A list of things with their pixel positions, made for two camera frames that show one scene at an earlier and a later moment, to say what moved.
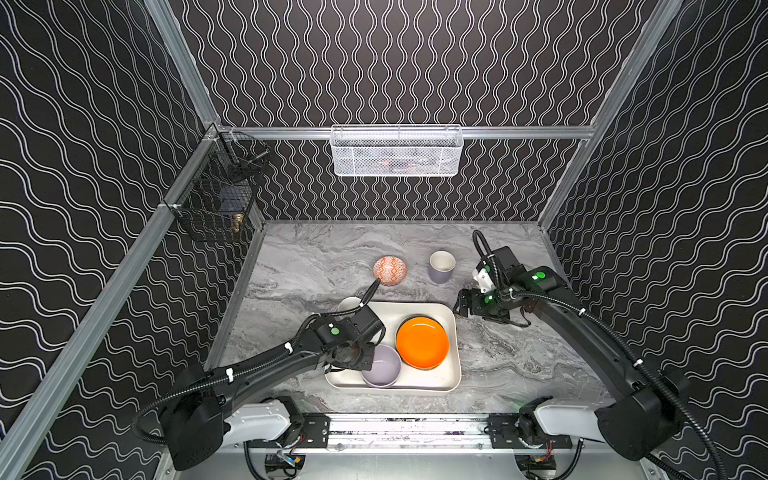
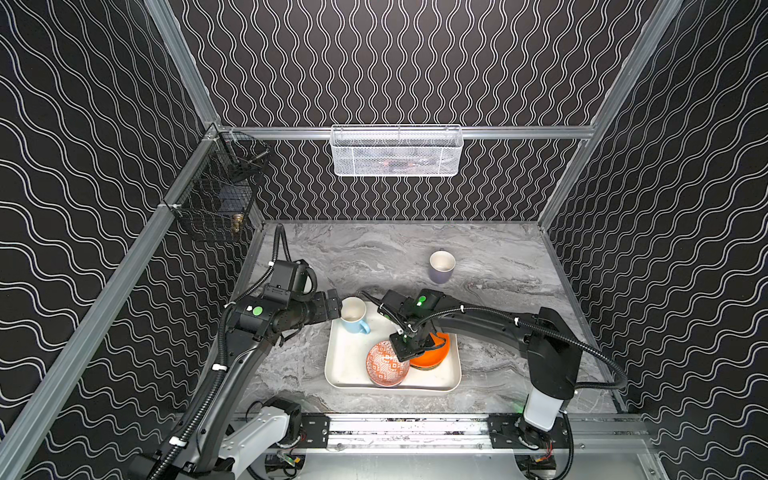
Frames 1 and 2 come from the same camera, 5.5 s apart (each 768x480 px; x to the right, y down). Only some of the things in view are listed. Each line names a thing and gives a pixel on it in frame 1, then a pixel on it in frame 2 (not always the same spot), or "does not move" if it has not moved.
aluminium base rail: x=471 y=433 does not move
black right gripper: x=471 y=303 -> x=408 y=346
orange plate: x=422 y=342 does not move
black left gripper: x=358 y=355 -> x=330 y=306
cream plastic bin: x=445 y=376 does not move
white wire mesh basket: x=396 y=150 does not move
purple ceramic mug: x=442 y=263 does not move
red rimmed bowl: x=391 y=270 -> x=383 y=365
